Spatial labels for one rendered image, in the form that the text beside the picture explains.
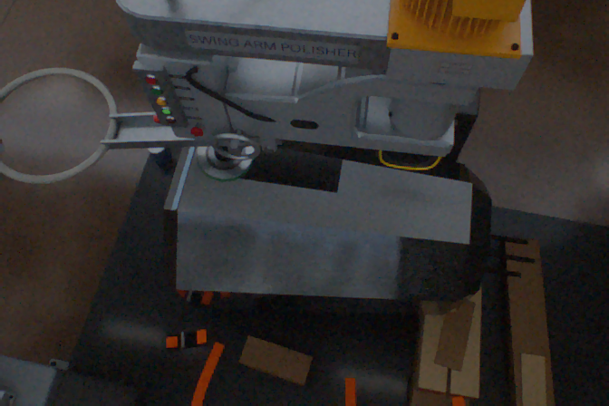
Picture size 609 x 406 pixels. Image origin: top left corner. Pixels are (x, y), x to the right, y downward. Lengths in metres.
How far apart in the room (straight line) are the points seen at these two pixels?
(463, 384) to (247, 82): 1.56
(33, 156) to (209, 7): 2.20
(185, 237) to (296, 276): 0.43
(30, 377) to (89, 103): 1.83
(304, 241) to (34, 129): 1.96
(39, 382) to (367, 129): 1.27
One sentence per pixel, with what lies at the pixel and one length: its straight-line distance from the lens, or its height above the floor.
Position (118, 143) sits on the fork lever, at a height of 0.93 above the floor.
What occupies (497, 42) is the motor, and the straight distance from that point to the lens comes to 1.25.
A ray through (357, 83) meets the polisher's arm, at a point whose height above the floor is 1.48.
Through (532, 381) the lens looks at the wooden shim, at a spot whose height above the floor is 0.11.
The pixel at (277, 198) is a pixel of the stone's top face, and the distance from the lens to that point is 1.99.
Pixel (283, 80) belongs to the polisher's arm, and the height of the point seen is 1.38.
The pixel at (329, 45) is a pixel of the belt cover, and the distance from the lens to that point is 1.27.
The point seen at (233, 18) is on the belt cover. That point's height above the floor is 1.67.
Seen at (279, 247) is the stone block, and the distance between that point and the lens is 2.00.
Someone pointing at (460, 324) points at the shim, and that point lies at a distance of 2.51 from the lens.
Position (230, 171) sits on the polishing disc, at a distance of 2.02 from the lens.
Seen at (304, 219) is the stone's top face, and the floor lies 0.80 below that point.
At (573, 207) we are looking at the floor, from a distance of 3.11.
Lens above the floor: 2.62
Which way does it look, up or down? 64 degrees down
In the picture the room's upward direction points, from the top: 4 degrees counter-clockwise
